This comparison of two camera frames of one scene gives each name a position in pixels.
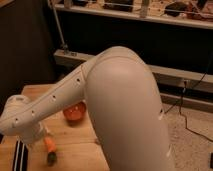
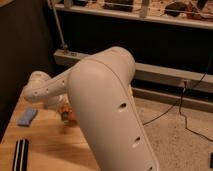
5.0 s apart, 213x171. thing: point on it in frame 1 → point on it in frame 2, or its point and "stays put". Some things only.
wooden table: [76, 144] stays put
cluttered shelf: [194, 13] stays put
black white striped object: [21, 155] stays put
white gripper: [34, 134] → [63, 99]
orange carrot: [52, 151] → [64, 111]
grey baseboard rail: [186, 86] stays put
